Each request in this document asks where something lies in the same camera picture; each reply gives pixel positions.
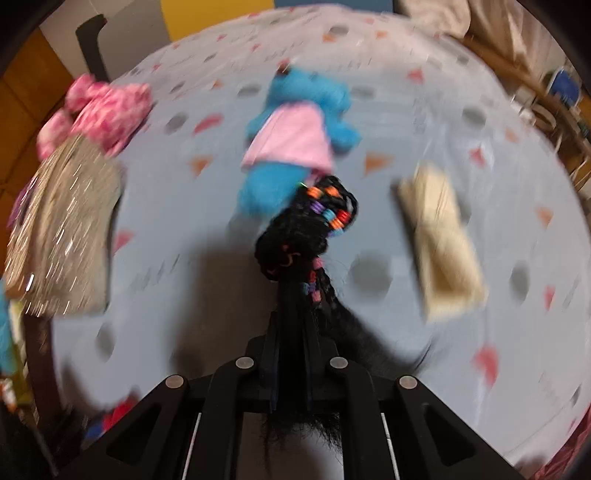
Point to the grey yellow blue chair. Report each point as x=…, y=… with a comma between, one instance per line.
x=154, y=24

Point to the wooden side desk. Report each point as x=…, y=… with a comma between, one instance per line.
x=566, y=128

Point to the pink spotted plush toy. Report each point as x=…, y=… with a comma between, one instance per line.
x=108, y=115

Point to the blue plush with pink shirt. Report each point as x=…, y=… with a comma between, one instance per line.
x=294, y=140

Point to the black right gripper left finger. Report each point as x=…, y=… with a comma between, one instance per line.
x=261, y=376

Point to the red plush item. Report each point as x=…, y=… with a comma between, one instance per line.
x=107, y=419

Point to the patterned plastic tablecloth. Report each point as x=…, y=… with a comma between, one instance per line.
x=363, y=172

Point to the silver ornate tissue box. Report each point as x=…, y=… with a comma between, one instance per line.
x=58, y=254

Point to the black braided wig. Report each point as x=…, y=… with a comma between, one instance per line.
x=309, y=313

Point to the pink patterned curtain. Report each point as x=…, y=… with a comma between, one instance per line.
x=505, y=26

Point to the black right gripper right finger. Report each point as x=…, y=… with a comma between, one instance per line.
x=352, y=378

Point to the beige mesh cloth roll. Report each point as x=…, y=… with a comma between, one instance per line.
x=448, y=266

